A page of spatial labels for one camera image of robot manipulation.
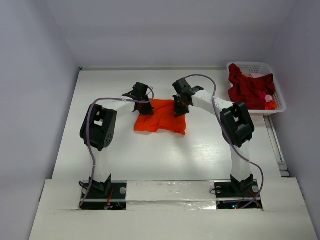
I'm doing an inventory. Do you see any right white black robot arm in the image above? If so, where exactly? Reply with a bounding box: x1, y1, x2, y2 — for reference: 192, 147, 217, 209
172, 77, 255, 196

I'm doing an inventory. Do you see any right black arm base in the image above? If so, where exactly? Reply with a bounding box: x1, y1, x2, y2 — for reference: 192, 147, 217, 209
209, 180, 263, 210

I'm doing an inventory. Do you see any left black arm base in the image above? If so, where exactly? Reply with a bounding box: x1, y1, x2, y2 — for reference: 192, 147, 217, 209
80, 181, 127, 211

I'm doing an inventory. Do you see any orange t shirt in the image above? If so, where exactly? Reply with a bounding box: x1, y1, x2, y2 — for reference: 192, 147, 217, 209
133, 99, 187, 136

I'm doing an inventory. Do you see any small orange cloth in basket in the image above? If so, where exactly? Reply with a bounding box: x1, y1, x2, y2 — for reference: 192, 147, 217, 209
265, 100, 278, 111

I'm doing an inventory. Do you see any dark red t shirt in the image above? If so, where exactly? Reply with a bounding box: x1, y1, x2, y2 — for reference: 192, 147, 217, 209
228, 63, 276, 110

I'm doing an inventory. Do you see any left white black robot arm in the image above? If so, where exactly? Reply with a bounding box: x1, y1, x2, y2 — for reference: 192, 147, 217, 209
79, 82, 155, 198

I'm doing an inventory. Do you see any white plastic basket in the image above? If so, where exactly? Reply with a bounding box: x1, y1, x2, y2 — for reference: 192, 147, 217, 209
226, 61, 287, 116

